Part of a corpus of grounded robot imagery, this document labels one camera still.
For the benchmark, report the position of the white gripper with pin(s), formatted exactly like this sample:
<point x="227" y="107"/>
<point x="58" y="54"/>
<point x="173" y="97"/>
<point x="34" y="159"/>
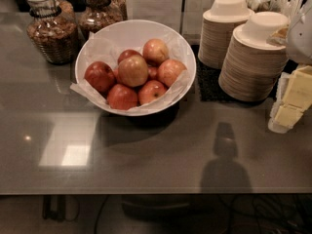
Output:
<point x="300" y="39"/>

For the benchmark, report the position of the orange-red apple right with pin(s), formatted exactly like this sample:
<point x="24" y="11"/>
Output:
<point x="169" y="71"/>

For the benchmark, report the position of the small red apple middle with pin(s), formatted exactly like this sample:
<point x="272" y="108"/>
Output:
<point x="152" y="73"/>

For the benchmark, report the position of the red apple front right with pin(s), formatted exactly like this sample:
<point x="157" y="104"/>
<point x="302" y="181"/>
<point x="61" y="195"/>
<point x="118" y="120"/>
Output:
<point x="150" y="91"/>

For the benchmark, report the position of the large yellow-red centre apple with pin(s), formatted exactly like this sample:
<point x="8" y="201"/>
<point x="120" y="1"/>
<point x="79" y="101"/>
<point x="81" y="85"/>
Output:
<point x="133" y="71"/>

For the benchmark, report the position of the red apple front left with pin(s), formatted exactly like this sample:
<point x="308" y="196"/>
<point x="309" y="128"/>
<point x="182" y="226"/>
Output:
<point x="122" y="97"/>

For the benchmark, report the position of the dark red apple back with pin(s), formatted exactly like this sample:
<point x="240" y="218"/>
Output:
<point x="126" y="54"/>

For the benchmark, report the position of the red apple far left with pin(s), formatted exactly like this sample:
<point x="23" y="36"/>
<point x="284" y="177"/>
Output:
<point x="100" y="76"/>

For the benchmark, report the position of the right stack paper bowls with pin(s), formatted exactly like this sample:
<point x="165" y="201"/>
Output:
<point x="252" y="65"/>

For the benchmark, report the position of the stack paper bowls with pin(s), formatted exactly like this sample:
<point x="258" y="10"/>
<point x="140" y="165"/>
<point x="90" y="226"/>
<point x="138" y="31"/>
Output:
<point x="252" y="65"/>
<point x="217" y="26"/>

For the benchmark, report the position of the left stack paper bowls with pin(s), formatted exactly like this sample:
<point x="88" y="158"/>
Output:
<point x="217" y="26"/>

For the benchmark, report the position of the white paper sign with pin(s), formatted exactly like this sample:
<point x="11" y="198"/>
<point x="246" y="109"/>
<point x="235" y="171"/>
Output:
<point x="167" y="12"/>

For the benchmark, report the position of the white paper liner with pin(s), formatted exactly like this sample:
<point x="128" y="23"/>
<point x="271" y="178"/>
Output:
<point x="97" y="49"/>

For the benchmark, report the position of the right glass cereal jar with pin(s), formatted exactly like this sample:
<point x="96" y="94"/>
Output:
<point x="98" y="15"/>

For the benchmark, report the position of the glass cereal jar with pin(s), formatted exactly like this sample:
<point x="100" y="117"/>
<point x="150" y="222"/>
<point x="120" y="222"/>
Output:
<point x="98" y="15"/>
<point x="53" y="32"/>

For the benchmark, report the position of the left glass cereal jar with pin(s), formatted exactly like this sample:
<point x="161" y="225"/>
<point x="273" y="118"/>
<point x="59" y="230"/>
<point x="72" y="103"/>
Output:
<point x="53" y="32"/>

